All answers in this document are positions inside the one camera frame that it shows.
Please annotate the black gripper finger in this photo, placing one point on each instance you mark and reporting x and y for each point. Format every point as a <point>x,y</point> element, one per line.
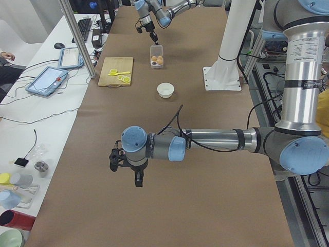
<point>138,178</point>
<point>154,37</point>

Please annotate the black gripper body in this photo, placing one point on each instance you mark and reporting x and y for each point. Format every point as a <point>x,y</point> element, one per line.
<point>149,27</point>
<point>137,167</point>

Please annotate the clear plastic egg box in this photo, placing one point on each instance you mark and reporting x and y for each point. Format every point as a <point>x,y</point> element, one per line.
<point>156,56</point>

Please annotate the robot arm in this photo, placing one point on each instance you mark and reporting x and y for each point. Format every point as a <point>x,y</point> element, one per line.
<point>294,142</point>
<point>164,16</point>

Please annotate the yellow plastic spoon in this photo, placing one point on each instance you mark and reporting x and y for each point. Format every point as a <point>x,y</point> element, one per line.
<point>123,73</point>

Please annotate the wooden cutting board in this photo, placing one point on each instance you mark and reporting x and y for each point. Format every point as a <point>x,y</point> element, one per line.
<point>122,64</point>

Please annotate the yellow lemon slice toy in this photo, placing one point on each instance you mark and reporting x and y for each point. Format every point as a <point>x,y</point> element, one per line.
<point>123,78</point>
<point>113,72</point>

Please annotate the white ceramic bowl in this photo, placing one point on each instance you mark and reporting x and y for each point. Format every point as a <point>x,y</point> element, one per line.
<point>165,90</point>

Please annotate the black keyboard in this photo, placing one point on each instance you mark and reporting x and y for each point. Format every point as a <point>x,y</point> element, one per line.
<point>84,26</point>

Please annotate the blue teach pendant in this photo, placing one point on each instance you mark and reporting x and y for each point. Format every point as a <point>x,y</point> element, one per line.
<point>47,81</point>
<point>70,58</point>

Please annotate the black computer mouse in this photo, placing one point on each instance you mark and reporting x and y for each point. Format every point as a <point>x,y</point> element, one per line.
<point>59,45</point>

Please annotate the small metal cup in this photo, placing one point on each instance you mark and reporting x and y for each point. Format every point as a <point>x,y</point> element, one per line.
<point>42,168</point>

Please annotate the grey cup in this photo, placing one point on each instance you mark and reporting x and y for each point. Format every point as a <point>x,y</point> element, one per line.
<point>21,180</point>

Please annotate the small black pad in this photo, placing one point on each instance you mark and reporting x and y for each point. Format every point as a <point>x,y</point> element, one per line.
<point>22,162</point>

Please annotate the light blue cup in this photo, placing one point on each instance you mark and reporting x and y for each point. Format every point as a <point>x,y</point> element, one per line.
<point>9,199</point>

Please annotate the yellow cup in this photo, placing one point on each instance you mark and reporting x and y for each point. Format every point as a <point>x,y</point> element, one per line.
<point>5,178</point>

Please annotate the red bottle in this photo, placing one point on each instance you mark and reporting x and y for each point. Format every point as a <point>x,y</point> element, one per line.
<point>18,220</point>

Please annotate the green bowl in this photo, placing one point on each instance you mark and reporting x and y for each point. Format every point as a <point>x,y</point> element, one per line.
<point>12,238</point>

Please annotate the person in yellow shirt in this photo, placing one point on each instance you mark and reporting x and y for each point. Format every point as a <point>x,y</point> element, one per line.
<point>322,114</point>

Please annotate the aluminium frame post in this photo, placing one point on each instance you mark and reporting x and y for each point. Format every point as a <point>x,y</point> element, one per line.
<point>76,33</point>

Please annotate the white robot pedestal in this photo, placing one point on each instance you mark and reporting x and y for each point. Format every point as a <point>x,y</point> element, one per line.
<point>223,75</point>

